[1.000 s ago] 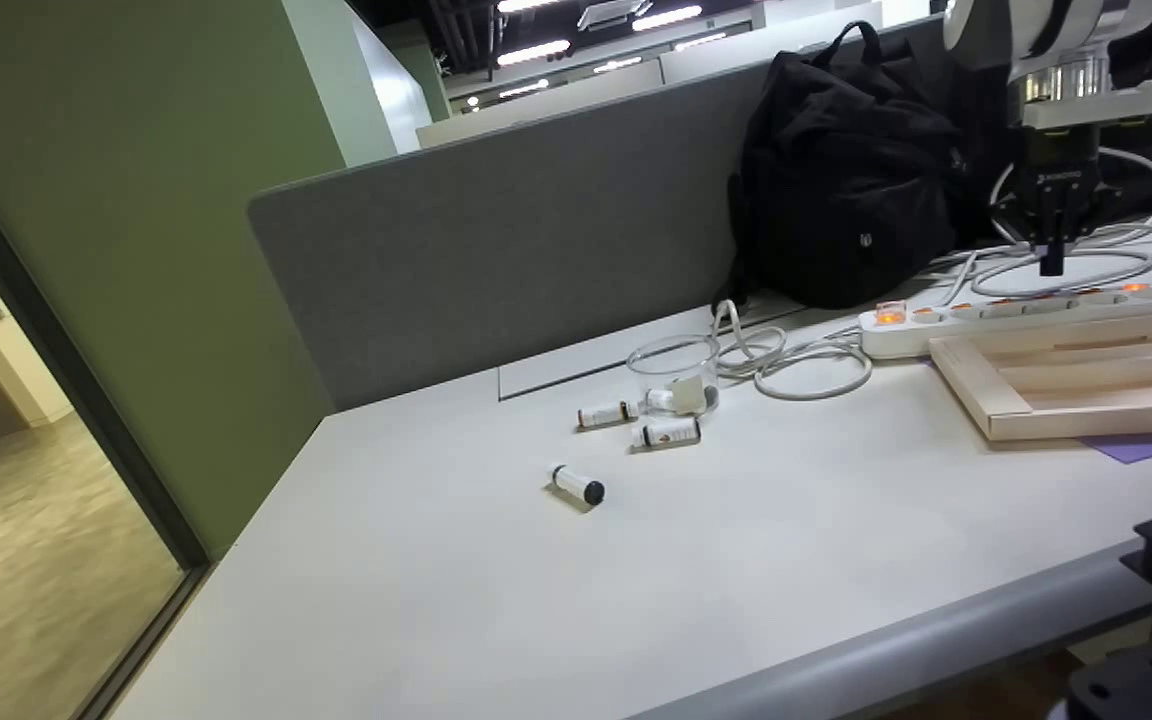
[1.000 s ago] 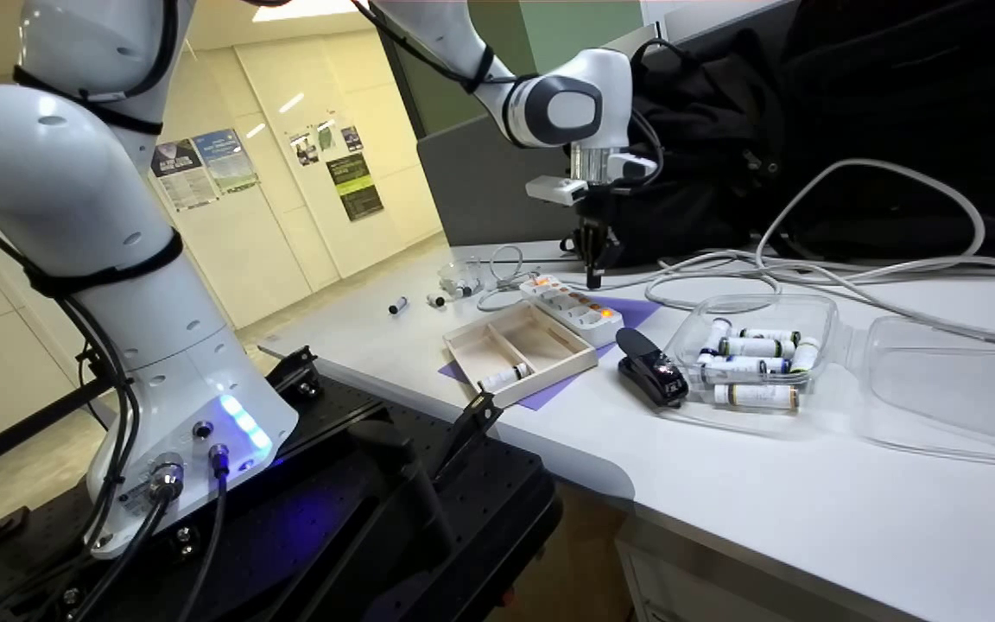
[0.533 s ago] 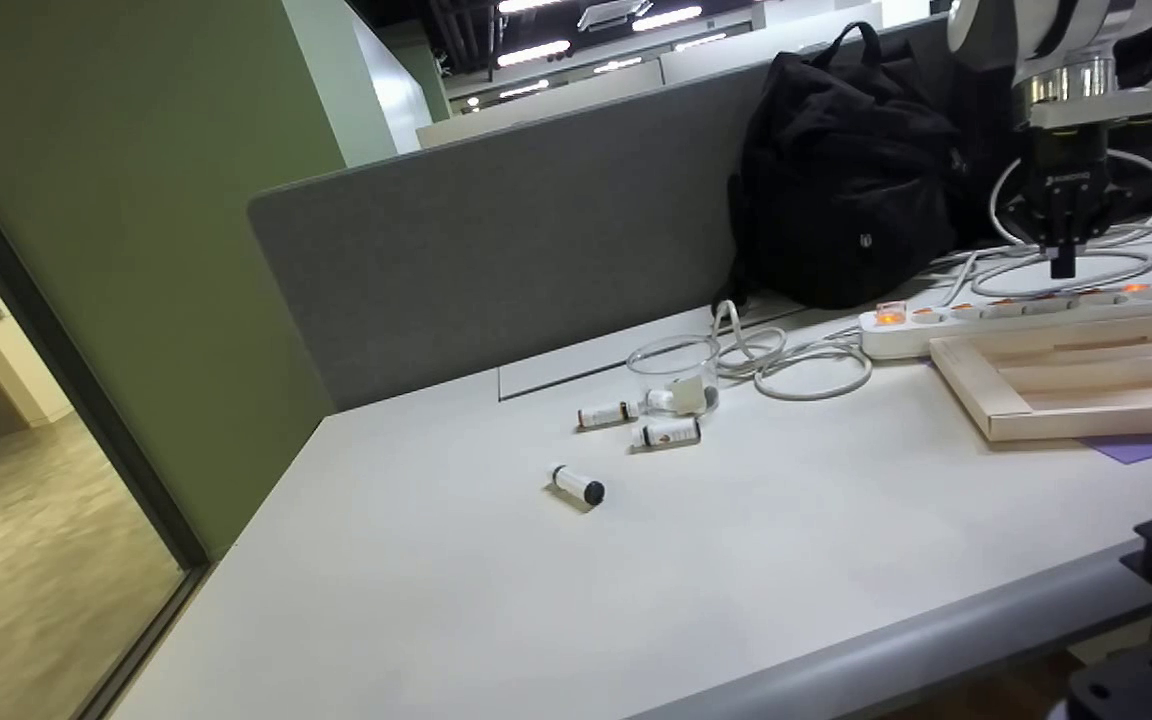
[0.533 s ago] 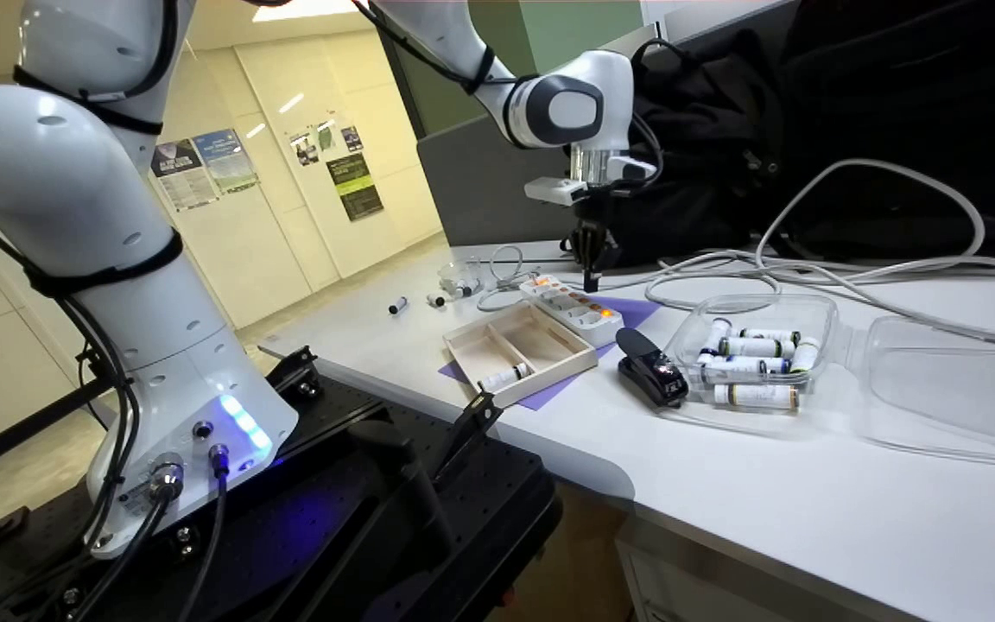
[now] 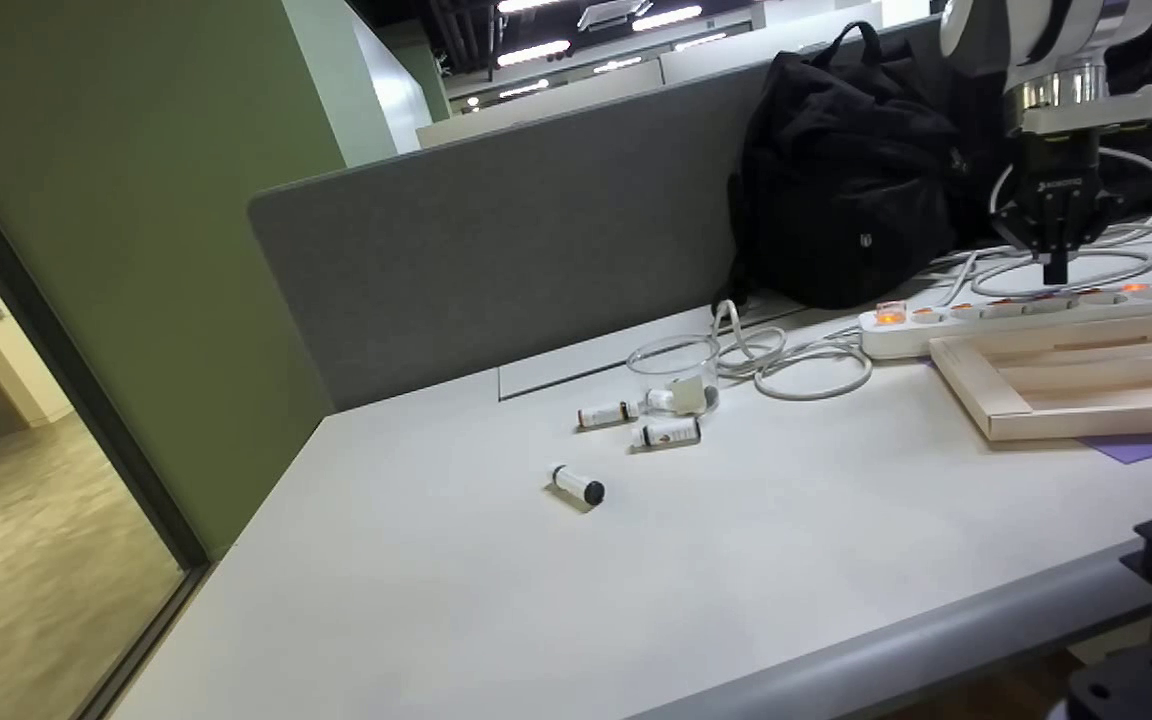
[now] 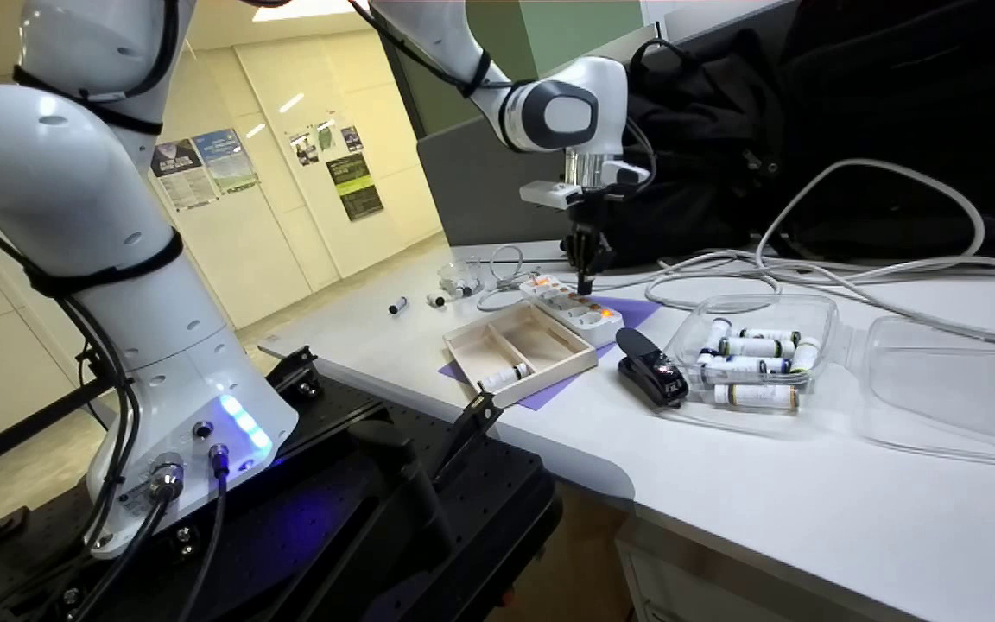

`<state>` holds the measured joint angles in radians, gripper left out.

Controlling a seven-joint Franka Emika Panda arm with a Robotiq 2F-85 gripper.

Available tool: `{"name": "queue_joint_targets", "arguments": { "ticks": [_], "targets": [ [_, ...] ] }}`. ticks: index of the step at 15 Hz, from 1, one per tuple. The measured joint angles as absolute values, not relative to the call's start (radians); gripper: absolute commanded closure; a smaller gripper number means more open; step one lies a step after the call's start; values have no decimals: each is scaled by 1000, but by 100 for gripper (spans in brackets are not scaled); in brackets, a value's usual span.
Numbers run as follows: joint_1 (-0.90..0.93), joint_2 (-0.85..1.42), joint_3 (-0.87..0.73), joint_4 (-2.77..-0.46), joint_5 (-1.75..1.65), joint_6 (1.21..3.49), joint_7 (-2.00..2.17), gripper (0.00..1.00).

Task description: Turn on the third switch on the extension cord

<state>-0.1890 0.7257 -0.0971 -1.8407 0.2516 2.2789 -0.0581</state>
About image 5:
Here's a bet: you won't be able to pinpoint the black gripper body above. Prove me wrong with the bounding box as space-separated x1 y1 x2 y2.
995 126 1123 261

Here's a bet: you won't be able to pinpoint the beige wooden divided tray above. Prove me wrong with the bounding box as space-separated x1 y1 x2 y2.
926 302 1152 446

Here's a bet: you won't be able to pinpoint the white power strip orange switches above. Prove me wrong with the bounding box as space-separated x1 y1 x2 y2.
856 280 1152 363

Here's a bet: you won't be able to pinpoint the black backpack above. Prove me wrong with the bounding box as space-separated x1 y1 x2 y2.
726 15 1026 312

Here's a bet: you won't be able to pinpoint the small white vial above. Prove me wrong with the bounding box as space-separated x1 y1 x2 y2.
571 397 641 434
634 410 707 456
546 459 613 511

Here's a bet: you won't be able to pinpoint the ceiling light strip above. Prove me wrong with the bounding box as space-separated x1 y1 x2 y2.
493 37 575 72
623 0 714 38

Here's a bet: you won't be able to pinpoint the grey desk partition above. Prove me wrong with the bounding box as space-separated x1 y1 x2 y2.
245 11 951 416

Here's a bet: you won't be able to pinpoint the thin white cable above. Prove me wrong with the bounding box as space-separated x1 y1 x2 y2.
944 138 1152 302

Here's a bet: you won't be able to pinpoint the white power strip cable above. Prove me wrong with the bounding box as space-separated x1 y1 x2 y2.
623 297 879 404

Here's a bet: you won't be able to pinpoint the dark door frame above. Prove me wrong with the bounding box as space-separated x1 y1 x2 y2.
0 124 212 720

